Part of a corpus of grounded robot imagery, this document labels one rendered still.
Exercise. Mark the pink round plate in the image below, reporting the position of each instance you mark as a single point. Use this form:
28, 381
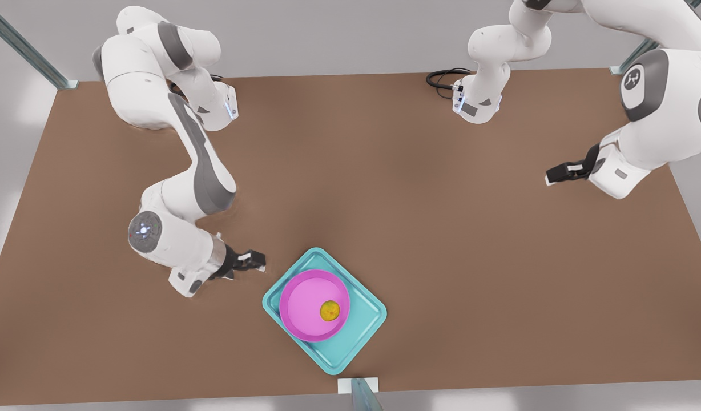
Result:
305, 305

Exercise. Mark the orange fruit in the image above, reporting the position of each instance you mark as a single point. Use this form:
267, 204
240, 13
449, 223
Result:
329, 311

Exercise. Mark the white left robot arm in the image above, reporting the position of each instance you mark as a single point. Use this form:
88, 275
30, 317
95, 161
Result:
659, 120

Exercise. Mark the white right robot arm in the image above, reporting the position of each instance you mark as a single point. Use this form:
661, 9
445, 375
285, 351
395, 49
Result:
179, 142

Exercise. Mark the teal rectangular tray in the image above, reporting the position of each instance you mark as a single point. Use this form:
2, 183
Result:
359, 337

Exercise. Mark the silver frame post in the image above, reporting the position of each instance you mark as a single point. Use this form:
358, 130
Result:
362, 394
641, 51
28, 51

